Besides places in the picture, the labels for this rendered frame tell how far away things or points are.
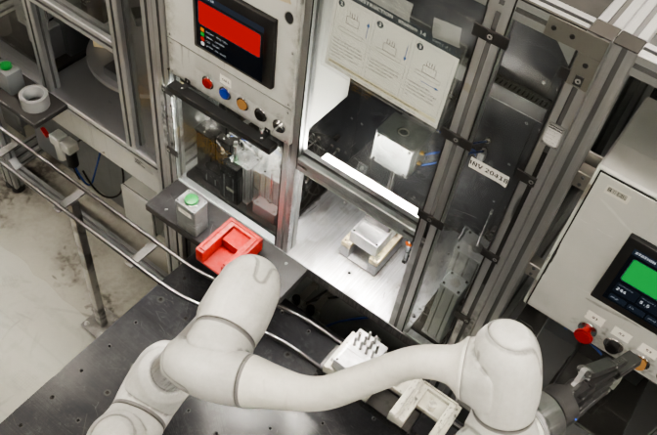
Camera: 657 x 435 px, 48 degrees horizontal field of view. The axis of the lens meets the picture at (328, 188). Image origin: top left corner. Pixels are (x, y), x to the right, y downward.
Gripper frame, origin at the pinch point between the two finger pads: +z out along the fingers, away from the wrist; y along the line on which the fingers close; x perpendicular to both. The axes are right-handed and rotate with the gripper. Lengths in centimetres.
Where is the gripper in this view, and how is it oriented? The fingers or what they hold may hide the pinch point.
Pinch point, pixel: (623, 365)
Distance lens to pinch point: 153.7
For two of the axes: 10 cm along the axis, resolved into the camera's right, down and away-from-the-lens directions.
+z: 8.3, -2.9, 4.7
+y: -0.2, 8.3, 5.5
